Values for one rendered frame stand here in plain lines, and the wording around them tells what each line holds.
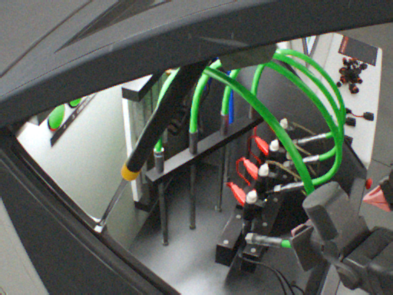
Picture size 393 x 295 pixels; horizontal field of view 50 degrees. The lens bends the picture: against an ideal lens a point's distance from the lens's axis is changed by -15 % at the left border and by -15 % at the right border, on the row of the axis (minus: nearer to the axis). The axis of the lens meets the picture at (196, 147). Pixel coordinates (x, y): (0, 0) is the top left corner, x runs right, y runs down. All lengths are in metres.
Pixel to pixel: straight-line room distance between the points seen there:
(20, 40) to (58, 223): 0.30
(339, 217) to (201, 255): 0.68
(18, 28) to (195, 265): 0.74
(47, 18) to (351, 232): 0.58
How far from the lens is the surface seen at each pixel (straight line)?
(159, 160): 1.00
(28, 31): 0.78
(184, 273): 1.19
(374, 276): 0.54
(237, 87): 0.71
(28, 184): 0.65
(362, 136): 1.38
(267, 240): 0.87
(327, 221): 0.60
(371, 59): 1.77
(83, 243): 0.67
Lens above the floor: 1.84
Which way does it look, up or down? 43 degrees down
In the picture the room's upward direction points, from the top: 1 degrees clockwise
